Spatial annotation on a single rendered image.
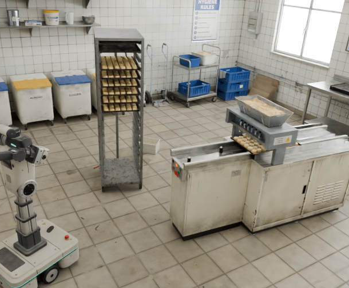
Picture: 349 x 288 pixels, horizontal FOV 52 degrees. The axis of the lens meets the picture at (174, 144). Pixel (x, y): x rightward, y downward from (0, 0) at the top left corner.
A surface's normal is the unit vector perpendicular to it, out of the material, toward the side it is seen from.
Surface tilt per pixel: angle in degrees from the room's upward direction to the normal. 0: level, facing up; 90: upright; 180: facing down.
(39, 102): 91
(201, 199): 90
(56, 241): 0
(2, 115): 92
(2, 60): 90
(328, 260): 0
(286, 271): 0
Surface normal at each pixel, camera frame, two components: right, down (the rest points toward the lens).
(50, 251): 0.05, -0.90
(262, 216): 0.42, 0.41
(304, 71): -0.86, 0.18
